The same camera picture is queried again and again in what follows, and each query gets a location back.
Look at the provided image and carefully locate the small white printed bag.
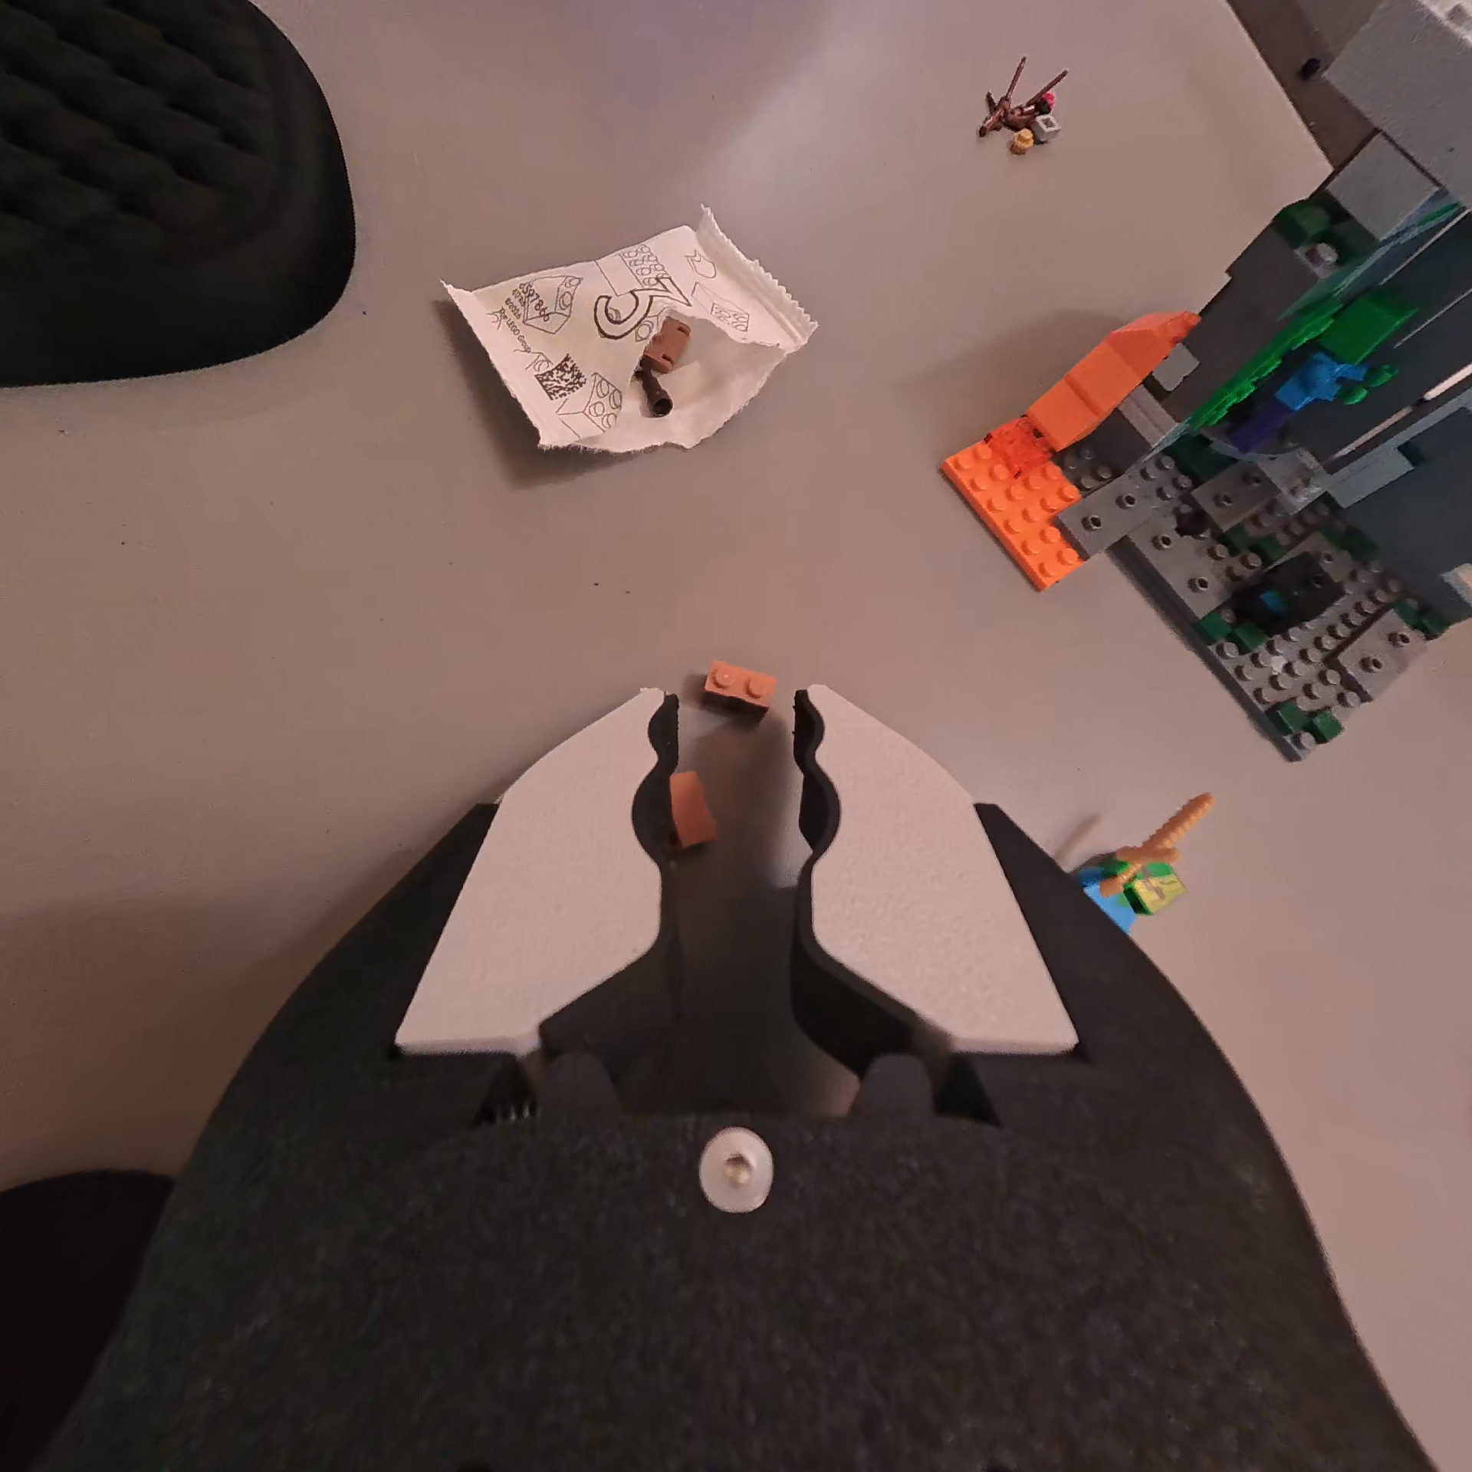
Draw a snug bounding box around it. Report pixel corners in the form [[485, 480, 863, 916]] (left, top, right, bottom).
[[441, 205, 820, 452]]

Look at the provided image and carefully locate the plain zombie toy figure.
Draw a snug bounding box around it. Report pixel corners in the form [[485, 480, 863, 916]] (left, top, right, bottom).
[[1224, 292, 1417, 461]]

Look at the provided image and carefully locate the grey toy brick building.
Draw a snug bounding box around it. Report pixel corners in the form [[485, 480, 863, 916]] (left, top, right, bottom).
[[940, 0, 1472, 762]]

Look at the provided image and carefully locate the grey desk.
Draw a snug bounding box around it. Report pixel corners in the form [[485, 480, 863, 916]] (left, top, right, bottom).
[[0, 0, 1472, 1472]]

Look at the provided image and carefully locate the small brown two-stud brick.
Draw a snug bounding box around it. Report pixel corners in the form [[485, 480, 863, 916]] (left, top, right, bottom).
[[704, 659, 779, 722]]

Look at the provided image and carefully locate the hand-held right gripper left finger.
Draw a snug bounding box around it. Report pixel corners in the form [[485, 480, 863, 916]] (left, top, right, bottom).
[[394, 687, 681, 1056]]

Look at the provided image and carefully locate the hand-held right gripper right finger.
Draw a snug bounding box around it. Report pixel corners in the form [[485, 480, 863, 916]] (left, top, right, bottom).
[[790, 683, 1079, 1056]]

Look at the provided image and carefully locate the brown twig toy piece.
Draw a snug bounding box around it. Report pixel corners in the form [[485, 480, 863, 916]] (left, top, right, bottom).
[[979, 58, 1070, 136]]

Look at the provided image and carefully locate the zombie toy figure gold sword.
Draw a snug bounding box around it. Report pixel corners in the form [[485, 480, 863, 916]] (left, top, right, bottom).
[[1079, 794, 1216, 939]]

